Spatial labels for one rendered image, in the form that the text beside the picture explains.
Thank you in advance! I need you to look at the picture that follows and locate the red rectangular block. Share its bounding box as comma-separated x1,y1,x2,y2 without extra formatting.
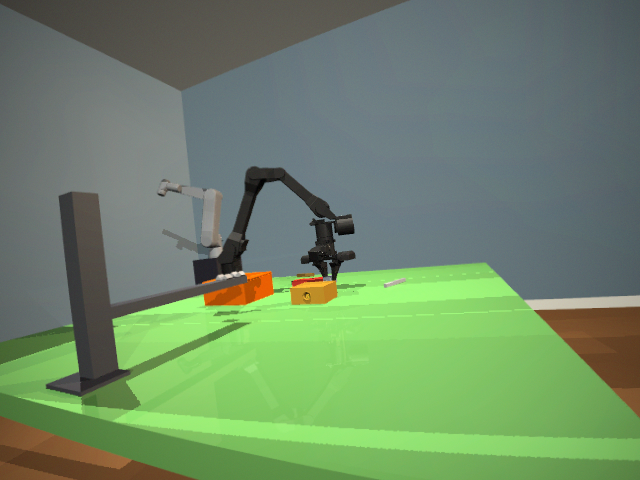
292,277,323,287

